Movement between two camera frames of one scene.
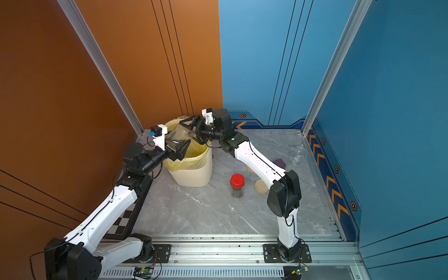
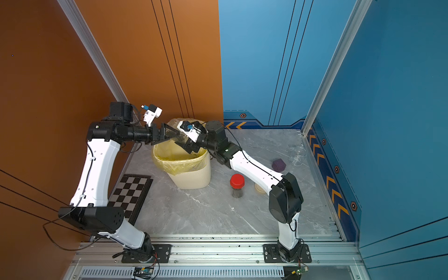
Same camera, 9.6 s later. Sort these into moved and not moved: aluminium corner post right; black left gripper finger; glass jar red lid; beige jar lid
Moved: black left gripper finger
Not moved: aluminium corner post right; beige jar lid; glass jar red lid
